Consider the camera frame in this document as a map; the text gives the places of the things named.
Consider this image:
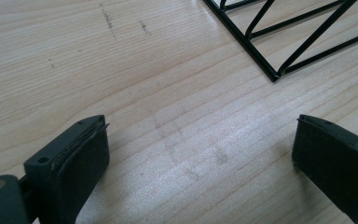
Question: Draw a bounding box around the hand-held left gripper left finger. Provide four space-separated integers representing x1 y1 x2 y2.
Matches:
23 114 111 224

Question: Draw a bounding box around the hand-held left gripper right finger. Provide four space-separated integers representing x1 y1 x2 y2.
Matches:
292 114 358 224

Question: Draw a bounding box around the black wire rack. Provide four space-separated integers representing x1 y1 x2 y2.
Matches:
202 0 358 83

